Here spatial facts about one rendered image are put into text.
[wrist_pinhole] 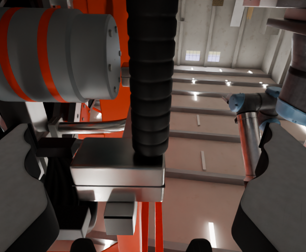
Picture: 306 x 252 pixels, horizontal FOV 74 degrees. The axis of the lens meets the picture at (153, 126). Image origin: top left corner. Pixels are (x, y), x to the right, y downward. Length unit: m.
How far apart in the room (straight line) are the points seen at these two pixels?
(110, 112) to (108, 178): 0.72
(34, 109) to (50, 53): 0.15
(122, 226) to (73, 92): 0.19
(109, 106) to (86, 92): 0.58
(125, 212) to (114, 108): 0.71
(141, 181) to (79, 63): 0.18
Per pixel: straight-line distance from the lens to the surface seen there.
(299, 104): 0.63
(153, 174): 0.19
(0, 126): 0.52
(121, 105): 0.88
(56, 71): 0.30
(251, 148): 0.87
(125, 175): 0.20
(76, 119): 0.59
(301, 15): 0.60
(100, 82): 0.30
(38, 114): 0.43
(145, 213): 2.71
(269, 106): 0.95
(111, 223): 0.23
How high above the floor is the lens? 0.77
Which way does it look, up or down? 31 degrees up
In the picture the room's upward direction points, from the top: 179 degrees counter-clockwise
